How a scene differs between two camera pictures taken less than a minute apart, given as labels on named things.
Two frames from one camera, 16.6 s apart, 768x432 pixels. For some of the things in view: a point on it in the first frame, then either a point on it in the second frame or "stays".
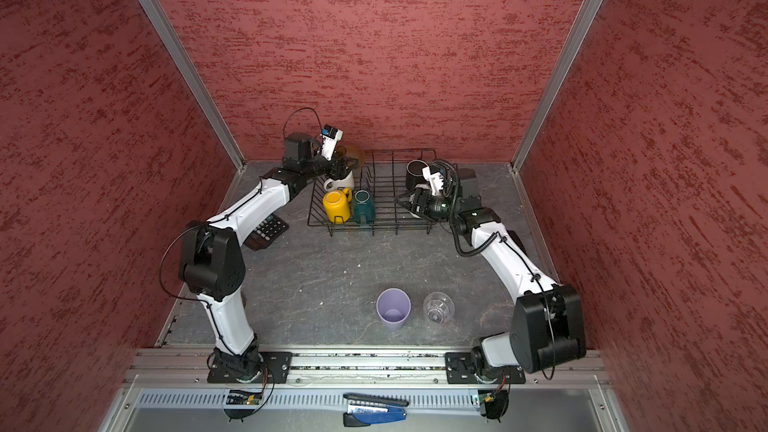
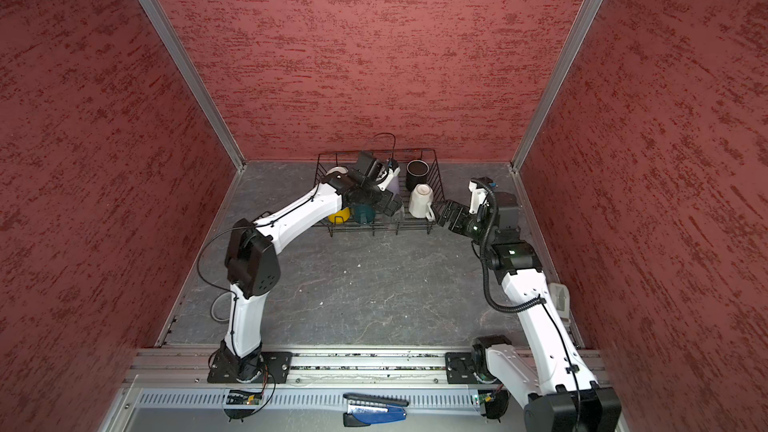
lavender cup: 393,307 to 394,185
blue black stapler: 364,409 stays
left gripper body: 334,169 to 378,198
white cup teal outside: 363,206 stays
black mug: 414,173 stays
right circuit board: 493,403 stays
